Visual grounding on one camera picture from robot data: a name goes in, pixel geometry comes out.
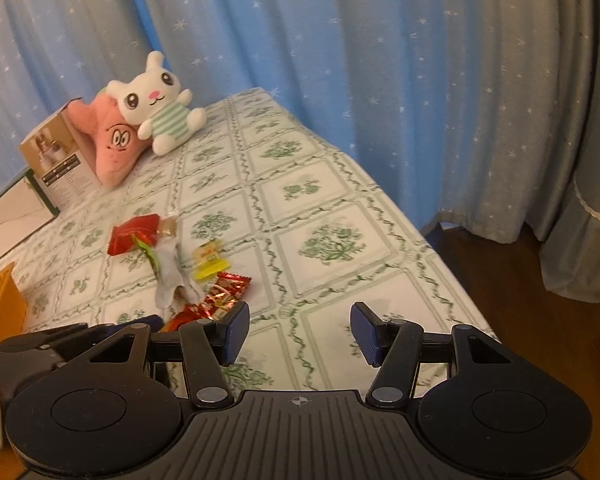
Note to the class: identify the white green snack pouch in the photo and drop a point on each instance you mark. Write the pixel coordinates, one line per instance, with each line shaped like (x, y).
(173, 283)

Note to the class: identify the brown product cardboard box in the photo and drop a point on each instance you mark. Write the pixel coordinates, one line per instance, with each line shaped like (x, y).
(62, 158)

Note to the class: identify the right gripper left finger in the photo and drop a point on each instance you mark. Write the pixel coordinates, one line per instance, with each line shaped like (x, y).
(233, 331)

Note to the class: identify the yellow candy packet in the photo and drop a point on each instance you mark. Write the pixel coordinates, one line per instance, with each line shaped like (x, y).
(208, 260)

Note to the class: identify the blue star curtain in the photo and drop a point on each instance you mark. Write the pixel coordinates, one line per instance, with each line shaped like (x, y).
(464, 111)

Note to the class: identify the pink star plush toy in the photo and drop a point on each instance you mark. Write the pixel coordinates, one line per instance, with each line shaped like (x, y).
(117, 145)

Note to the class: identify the red gold foil snack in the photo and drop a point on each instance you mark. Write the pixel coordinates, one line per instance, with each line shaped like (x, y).
(227, 290)

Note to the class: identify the red snack packet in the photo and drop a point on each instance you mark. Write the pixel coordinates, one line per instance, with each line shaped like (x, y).
(127, 236)

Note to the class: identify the orange plastic bin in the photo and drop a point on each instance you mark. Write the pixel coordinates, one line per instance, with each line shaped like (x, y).
(13, 306)

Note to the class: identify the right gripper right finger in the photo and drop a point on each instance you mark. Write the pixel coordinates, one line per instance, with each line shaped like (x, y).
(366, 329)

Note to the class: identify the green patterned tablecloth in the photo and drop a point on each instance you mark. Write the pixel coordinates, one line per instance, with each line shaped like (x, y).
(313, 232)

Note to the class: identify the white bunny plush toy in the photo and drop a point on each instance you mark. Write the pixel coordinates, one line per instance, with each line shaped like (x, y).
(158, 105)

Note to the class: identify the grey ruffled fabric cover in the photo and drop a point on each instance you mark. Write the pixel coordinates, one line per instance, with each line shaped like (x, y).
(570, 257)

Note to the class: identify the white flat box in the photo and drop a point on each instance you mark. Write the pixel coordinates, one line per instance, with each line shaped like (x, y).
(24, 209)

